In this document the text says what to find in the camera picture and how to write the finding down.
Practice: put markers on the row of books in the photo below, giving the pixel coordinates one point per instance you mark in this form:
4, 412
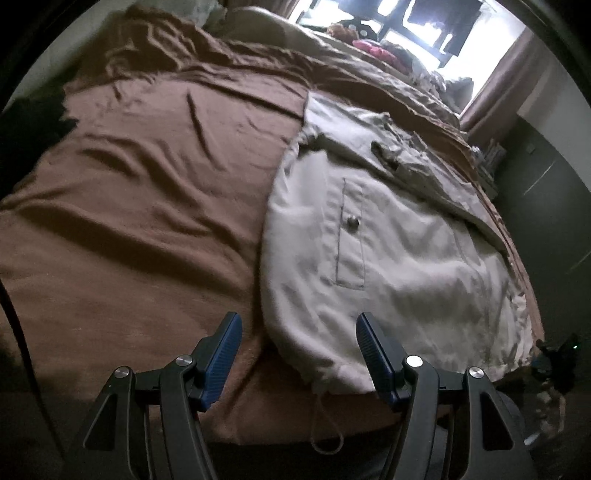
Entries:
494, 154

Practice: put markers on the white nightstand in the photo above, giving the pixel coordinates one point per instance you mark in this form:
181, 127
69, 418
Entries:
487, 177

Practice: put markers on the white jacket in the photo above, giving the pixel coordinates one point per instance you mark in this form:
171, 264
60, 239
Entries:
415, 258

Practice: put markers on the beige curtain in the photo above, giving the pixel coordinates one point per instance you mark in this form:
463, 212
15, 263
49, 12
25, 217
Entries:
503, 78

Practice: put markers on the brown plush toy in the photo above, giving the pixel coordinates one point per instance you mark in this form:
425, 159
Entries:
339, 30

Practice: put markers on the white pillow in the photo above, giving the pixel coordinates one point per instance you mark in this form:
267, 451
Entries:
207, 9

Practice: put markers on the black hanging garment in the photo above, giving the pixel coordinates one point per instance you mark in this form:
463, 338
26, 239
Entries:
461, 27

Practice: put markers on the black hanging coat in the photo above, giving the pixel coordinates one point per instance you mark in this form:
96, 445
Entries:
422, 9

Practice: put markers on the beige duvet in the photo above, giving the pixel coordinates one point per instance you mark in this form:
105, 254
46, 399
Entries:
281, 30

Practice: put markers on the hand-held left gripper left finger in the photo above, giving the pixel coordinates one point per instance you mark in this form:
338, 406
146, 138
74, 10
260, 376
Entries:
224, 355

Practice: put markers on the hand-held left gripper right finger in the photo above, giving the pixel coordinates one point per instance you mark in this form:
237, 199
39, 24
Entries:
374, 355

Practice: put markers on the bed with brown sheet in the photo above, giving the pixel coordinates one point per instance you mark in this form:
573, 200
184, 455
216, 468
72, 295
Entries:
138, 207

